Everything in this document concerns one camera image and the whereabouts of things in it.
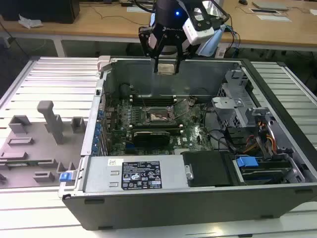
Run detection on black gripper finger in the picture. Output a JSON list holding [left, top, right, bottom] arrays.
[[174, 36, 199, 74], [138, 26, 166, 73]]

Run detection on silver CPU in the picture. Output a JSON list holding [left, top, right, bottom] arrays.
[[158, 63, 177, 75]]

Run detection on wire locking lever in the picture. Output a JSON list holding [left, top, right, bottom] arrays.
[[137, 93, 148, 108]]

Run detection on metal socket cover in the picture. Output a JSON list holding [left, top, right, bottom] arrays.
[[170, 98, 193, 119]]

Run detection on CPU socket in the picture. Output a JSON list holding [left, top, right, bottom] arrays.
[[145, 106, 178, 124]]

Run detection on white paper sheet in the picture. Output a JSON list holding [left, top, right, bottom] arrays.
[[126, 5, 153, 13], [256, 14, 292, 23]]

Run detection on pale blue teach pendant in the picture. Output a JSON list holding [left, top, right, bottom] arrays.
[[198, 24, 226, 57]]

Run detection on silver drive cage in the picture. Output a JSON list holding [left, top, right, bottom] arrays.
[[211, 69, 274, 131]]

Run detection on wooden desk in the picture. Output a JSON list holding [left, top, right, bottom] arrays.
[[0, 0, 317, 59]]

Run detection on green motherboard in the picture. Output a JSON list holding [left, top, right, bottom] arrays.
[[106, 97, 225, 156]]

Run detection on white sheet with black strip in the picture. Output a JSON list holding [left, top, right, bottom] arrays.
[[249, 7, 279, 15]]

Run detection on silver laptop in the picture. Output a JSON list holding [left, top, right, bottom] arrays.
[[252, 0, 290, 11]]

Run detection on black drive bay box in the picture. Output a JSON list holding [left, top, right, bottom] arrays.
[[180, 150, 235, 188]]

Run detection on hard disk in blue carrier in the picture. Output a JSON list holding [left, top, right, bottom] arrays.
[[235, 155, 295, 186]]

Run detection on black computer tower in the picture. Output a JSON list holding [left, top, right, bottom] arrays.
[[0, 0, 81, 25]]

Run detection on silver power supply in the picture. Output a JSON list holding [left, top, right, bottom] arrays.
[[84, 156, 191, 193]]

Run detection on grey parts rack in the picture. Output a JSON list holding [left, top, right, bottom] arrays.
[[0, 100, 87, 190]]

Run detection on crumpled white paper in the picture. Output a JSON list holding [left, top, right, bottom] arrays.
[[18, 13, 44, 30]]

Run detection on blue case latch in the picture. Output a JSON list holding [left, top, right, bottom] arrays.
[[60, 172, 75, 183]]

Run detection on black open PC case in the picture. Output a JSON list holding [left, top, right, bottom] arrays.
[[58, 56, 317, 231]]

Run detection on green RAM stick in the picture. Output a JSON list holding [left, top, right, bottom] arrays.
[[0, 161, 40, 167]]

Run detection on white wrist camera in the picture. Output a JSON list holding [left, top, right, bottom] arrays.
[[182, 17, 221, 47]]

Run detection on black camera bracket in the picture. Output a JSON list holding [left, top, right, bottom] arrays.
[[190, 0, 228, 33]]

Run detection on grey case handle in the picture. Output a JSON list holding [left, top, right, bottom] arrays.
[[97, 56, 117, 73]]

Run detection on black camera cable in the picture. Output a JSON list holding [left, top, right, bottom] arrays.
[[217, 11, 236, 52]]

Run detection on blue cable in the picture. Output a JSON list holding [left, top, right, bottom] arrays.
[[227, 23, 241, 57]]

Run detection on black internal cable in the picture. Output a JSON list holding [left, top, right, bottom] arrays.
[[203, 106, 240, 152]]

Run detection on orange yellow wire bundle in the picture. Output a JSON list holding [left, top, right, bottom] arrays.
[[244, 120, 277, 154]]

